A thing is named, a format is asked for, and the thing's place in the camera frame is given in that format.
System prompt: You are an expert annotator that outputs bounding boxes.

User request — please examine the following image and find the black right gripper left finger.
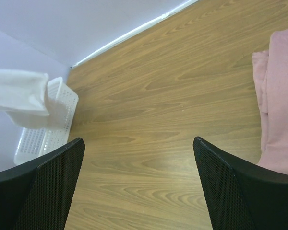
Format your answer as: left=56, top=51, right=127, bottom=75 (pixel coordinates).
left=0, top=138, right=85, bottom=230

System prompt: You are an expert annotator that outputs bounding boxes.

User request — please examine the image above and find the pink folded t shirt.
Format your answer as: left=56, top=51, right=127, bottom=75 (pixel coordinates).
left=252, top=29, right=288, bottom=175

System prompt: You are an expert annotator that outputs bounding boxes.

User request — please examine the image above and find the white t shirt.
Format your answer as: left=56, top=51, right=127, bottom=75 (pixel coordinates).
left=0, top=69, right=50, bottom=129

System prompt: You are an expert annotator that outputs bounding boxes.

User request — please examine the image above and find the white plastic basket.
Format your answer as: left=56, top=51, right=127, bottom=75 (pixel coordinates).
left=13, top=77, right=79, bottom=165

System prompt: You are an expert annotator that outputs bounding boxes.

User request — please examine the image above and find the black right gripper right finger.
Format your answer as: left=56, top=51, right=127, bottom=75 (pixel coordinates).
left=193, top=137, right=288, bottom=230

